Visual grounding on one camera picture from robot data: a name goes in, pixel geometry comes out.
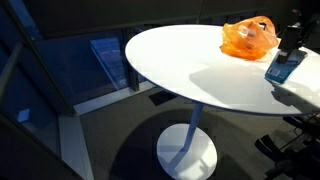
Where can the white table pedestal base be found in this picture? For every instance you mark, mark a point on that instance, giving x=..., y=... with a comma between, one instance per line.
x=186, y=150

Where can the orange plastic bag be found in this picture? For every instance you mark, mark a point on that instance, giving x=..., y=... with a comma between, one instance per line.
x=248, y=38

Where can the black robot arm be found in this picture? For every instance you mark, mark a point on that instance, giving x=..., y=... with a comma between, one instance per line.
x=311, y=30

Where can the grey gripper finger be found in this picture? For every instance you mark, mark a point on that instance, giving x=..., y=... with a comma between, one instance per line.
x=282, y=56

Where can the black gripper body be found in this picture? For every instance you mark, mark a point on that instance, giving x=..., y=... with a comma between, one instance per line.
x=290, y=37

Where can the brown padded gripper finger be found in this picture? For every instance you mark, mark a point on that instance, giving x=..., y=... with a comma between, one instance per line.
x=300, y=53

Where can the glass partition panel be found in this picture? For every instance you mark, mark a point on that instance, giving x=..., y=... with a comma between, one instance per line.
x=83, y=66

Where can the black wheeled stand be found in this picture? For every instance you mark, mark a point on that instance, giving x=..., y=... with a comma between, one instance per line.
x=296, y=146

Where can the blue white mentos container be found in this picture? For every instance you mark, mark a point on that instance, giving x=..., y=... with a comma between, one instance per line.
x=281, y=70

